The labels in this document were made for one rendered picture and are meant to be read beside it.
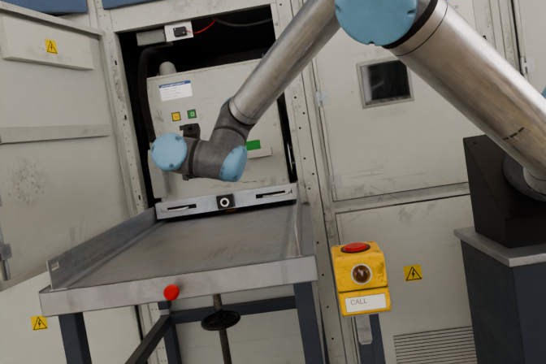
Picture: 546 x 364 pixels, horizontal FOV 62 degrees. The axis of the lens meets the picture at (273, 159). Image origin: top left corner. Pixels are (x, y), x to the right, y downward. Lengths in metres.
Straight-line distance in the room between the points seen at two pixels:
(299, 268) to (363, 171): 0.71
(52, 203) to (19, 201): 0.12
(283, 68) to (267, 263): 0.42
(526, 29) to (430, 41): 1.09
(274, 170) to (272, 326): 0.58
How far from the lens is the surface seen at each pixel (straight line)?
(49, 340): 2.03
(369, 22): 0.70
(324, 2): 0.89
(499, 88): 0.82
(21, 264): 1.40
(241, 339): 1.81
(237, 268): 1.00
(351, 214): 1.64
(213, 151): 1.08
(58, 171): 1.51
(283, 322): 1.77
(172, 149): 1.09
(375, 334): 0.82
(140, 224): 1.64
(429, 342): 1.84
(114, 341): 1.92
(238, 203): 1.70
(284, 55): 0.97
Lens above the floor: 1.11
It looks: 3 degrees down
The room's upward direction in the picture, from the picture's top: 9 degrees counter-clockwise
